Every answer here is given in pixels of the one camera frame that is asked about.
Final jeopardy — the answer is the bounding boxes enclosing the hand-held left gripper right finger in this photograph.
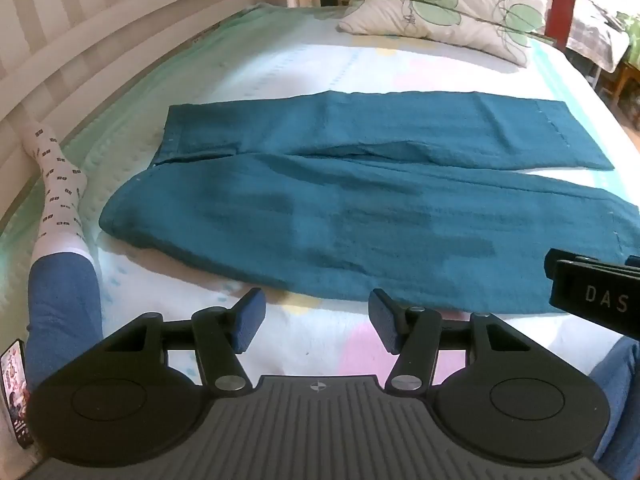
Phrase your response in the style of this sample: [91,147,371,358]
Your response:
[368,288,536,394]

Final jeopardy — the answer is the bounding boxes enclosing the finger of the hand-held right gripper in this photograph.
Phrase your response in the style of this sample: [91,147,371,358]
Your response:
[546,247,640,273]

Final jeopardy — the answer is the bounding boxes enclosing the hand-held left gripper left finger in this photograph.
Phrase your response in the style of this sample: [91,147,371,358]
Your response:
[102,287,267,395]

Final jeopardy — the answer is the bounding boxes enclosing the teal pants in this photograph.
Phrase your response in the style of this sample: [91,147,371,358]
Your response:
[98,90,640,314]

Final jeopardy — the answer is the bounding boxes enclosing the person's right leg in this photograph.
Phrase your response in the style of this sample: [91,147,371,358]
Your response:
[591,335,640,467]

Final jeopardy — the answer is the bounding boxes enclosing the person's leg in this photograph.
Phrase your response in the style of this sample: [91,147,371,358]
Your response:
[25,254,104,397]
[591,335,640,467]

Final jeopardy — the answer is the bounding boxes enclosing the wooden stool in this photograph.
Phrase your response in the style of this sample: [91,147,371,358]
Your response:
[611,54,640,128]

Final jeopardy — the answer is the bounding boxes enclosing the person's left leg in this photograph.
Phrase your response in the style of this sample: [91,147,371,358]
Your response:
[25,254,104,397]

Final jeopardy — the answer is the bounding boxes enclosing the white patterned sock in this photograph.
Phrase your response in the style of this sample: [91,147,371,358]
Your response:
[22,122,96,267]

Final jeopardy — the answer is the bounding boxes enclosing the checkered cloth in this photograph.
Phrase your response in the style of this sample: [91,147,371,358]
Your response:
[530,0,640,77]

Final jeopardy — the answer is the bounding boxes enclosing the red wooden furniture panel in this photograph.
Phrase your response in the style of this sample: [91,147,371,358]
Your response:
[551,0,577,52]

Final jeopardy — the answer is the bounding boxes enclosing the smartphone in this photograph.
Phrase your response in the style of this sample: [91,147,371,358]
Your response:
[0,338,39,454]

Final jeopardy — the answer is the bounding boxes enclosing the pastel patterned bed sheet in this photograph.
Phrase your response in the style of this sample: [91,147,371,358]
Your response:
[0,2,640,411]

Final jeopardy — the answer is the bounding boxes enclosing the floral print pillow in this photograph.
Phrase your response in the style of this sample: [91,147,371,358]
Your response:
[332,0,549,67]

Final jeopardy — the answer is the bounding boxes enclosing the white wooden bed rail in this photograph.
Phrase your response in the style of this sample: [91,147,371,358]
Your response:
[0,0,321,223]

